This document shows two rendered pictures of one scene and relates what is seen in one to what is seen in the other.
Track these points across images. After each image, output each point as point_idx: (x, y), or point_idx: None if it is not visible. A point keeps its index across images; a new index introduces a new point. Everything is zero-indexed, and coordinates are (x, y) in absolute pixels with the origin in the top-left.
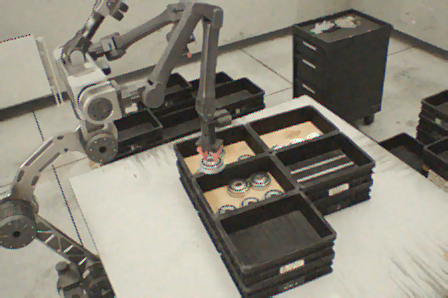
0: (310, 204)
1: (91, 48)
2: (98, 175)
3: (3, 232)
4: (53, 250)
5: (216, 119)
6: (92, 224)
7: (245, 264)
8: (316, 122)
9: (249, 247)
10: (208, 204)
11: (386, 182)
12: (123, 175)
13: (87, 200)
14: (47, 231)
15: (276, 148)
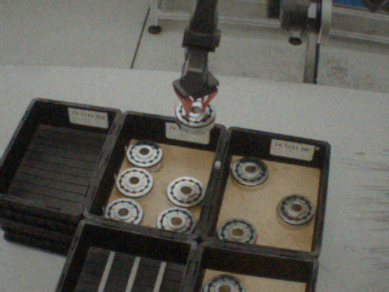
0: (47, 206)
1: None
2: (385, 120)
3: None
4: (303, 78)
5: (187, 56)
6: (288, 85)
7: (62, 136)
8: None
9: (78, 151)
10: (154, 116)
11: None
12: (369, 142)
13: (339, 96)
14: (306, 55)
15: (201, 255)
